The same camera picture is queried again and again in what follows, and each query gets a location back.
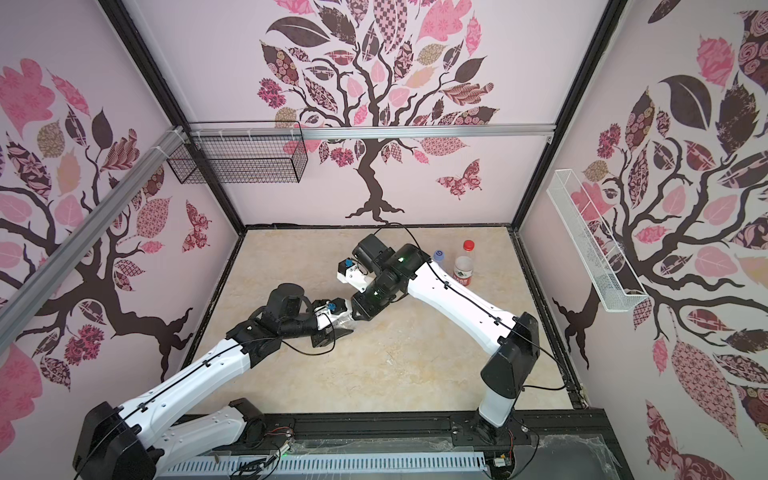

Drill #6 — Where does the aluminium rail wall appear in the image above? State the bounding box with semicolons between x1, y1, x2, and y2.
1;126;185;350
189;123;556;140

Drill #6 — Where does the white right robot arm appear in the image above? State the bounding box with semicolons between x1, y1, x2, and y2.
337;234;567;428

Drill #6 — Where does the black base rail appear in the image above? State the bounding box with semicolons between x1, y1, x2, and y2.
197;409;633;479

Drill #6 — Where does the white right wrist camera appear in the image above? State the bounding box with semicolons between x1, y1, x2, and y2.
337;258;374;291

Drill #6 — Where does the aluminium rail left wall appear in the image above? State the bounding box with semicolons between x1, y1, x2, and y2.
1;126;185;350

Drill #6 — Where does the black wire basket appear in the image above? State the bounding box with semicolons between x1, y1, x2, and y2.
167;120;309;184

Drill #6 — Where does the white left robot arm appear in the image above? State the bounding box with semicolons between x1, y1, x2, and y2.
73;283;354;479

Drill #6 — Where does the white wire shelf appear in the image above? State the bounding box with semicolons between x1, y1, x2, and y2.
546;169;650;313

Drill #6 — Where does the white slotted cable duct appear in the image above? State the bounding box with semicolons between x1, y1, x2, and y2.
160;452;488;479

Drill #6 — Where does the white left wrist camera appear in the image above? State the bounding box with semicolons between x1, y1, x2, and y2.
313;298;352;330

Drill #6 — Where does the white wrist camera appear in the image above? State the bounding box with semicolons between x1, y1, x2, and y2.
313;298;352;330
337;258;374;291

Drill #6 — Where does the aluminium rail back wall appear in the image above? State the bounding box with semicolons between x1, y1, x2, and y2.
189;123;556;140

